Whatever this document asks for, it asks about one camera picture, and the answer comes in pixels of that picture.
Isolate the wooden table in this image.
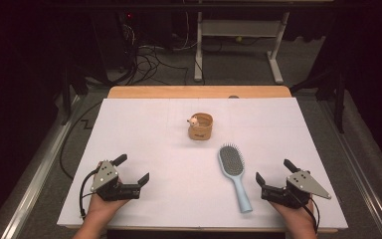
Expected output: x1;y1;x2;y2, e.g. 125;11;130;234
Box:
64;85;340;234

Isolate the person's left hand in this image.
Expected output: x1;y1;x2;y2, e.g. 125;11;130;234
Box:
85;160;130;222

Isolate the wooden animal-shaped cup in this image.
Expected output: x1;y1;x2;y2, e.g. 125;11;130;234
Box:
186;112;214;141

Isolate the white board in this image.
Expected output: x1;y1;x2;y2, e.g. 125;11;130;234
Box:
57;97;349;230

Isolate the bundle of floor cables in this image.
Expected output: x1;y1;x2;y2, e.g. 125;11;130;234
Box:
112;19;207;86

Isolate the dark computer tower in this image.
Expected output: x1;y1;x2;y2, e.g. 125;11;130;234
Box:
91;11;137;72

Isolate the dark metal stand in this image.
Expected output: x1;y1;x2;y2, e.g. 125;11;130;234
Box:
289;63;350;134
59;59;90;126

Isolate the light blue hairbrush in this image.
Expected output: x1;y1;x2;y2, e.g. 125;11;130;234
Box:
217;142;254;214

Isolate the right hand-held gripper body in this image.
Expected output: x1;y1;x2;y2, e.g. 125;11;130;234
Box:
260;169;332;210

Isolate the black floor cable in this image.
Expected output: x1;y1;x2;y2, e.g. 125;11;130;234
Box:
58;101;104;180

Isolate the person's right hand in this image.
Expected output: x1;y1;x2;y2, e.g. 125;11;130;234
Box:
269;198;315;231

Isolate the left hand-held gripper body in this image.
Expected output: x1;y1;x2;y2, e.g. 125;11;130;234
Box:
90;160;142;202

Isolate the metal floor rail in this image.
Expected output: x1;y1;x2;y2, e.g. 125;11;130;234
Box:
0;95;83;239
317;99;382;239

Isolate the white metal stand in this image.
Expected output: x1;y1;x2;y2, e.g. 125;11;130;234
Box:
193;11;285;85

